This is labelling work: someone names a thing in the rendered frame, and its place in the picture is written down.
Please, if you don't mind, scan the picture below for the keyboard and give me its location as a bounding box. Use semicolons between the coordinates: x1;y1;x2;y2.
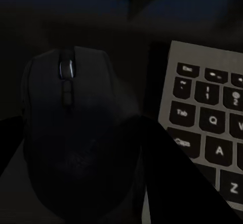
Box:
141;40;243;224

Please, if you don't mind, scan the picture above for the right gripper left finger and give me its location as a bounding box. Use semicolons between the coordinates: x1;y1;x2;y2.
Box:
0;116;24;176

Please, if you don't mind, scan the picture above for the mouse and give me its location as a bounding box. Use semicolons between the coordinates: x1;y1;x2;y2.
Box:
20;46;141;222

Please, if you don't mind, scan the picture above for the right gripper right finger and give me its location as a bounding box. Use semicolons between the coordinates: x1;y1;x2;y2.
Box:
140;116;243;224

